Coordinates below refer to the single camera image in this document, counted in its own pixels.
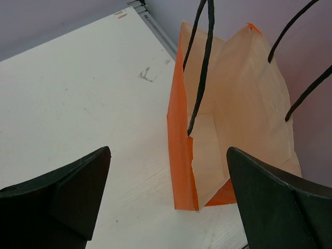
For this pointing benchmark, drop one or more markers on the orange paper bag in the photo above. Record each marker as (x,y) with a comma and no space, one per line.
(226,93)

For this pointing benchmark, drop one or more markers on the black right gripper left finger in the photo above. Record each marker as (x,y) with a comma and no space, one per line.
(58,209)

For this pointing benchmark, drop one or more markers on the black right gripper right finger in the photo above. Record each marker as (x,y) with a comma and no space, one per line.
(279,209)

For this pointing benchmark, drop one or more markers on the aluminium table edge rail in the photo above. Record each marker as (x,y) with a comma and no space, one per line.
(143,11)

